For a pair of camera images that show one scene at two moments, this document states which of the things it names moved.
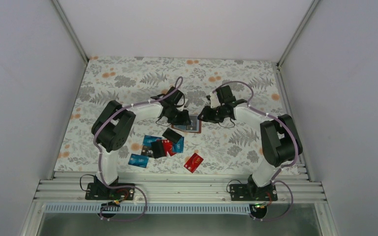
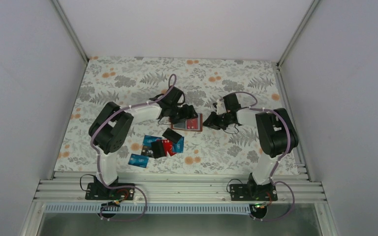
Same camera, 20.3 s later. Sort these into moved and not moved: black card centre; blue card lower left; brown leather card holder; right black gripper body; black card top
Moved: right black gripper body
Not moved: black card top; brown leather card holder; blue card lower left; black card centre
